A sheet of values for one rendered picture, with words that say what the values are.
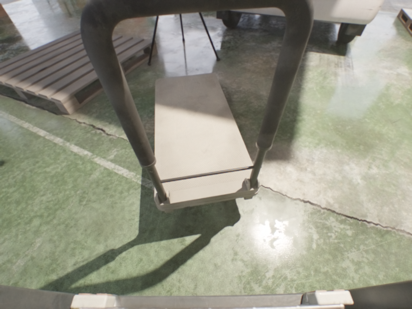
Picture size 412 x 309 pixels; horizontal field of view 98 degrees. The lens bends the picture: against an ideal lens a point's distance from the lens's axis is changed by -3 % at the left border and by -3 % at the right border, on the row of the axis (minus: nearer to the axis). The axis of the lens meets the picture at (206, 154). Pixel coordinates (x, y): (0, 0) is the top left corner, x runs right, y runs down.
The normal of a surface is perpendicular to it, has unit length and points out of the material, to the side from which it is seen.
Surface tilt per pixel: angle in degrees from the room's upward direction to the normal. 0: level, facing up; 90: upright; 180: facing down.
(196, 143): 0
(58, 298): 90
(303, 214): 0
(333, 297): 0
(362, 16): 96
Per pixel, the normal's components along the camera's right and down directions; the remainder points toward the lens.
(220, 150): -0.03, -0.64
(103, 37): 0.62, 0.72
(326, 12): -0.37, 0.78
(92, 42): 0.06, 0.74
